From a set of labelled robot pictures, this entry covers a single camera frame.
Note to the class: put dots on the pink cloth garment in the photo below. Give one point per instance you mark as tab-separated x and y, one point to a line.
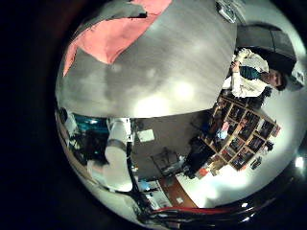
112	41

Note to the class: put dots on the dark cabinet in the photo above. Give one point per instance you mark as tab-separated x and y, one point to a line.
262	36

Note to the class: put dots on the teal ribbed box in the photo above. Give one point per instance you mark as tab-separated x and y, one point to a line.
84	123

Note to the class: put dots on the white paper sheet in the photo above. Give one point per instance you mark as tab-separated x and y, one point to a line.
146	135

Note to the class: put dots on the brown wooden board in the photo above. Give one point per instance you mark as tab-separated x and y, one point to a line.
174	191

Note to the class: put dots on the grey device on table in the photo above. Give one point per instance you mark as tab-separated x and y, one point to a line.
226	11

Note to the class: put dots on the person in white shirt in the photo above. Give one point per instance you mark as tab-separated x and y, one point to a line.
246	86

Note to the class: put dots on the wooden cubby bookshelf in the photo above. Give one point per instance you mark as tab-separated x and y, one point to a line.
243	134

